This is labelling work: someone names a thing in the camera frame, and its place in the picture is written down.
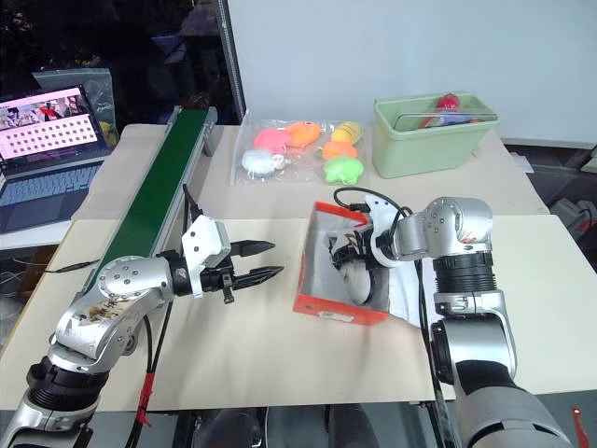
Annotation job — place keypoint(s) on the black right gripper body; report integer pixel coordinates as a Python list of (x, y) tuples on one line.
[(361, 247)]

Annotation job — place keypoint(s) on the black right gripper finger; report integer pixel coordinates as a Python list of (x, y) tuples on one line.
[(339, 256)]

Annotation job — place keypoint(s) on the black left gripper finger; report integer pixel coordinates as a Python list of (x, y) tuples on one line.
[(261, 275), (254, 247)]

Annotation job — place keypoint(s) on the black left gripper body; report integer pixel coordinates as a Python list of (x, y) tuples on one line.
[(215, 278)]

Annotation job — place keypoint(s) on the white and black shoe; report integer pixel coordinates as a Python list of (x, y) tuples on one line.
[(359, 284)]

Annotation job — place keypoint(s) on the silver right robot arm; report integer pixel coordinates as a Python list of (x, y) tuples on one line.
[(471, 326)]

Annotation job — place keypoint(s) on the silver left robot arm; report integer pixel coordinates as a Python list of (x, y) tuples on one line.
[(109, 298)]

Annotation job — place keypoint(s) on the orange cardboard shoebox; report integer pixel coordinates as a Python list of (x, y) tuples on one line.
[(336, 310)]

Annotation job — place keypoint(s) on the green star toy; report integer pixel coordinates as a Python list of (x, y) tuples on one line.
[(342, 169)]

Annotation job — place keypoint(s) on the white round toy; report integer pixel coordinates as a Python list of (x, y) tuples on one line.
[(257, 163)]

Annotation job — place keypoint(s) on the clear plastic toy bag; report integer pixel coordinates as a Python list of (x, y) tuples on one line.
[(298, 172)]

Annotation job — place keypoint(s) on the small white toy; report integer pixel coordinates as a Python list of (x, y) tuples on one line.
[(279, 161)]

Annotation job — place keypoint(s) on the green conveyor belt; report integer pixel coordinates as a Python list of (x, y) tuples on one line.
[(154, 200)]

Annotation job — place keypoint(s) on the orange round toy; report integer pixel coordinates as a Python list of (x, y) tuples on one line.
[(339, 150)]

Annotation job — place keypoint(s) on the pink toy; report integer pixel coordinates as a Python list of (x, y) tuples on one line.
[(269, 140)]

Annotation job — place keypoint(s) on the light green plastic bin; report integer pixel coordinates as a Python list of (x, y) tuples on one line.
[(420, 149)]

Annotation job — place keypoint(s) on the yellow toy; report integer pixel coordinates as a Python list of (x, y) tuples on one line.
[(347, 132)]

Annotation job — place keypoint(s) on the orange fish toy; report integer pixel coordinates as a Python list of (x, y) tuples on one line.
[(302, 135)]

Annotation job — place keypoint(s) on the dark rounded shape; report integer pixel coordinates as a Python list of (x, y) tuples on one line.
[(226, 429)]

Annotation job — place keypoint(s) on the purple toy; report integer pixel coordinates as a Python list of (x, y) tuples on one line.
[(459, 119)]

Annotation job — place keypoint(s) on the red toy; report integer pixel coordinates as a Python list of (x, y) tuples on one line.
[(448, 102)]

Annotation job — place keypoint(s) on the white paper tag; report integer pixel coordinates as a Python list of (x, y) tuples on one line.
[(523, 163)]

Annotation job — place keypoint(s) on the open laptop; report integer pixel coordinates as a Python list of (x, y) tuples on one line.
[(46, 154)]

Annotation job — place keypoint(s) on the dark equipment with red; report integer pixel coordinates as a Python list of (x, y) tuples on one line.
[(576, 217)]

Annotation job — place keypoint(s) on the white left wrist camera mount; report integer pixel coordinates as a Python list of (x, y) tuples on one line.
[(205, 242)]

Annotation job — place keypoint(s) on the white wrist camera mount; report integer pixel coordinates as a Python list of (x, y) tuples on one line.
[(205, 242), (380, 212)]

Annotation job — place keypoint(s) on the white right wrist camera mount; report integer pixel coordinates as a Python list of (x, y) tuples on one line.
[(380, 212)]

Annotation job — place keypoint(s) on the aluminium frame post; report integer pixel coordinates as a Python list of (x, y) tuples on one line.
[(232, 60)]

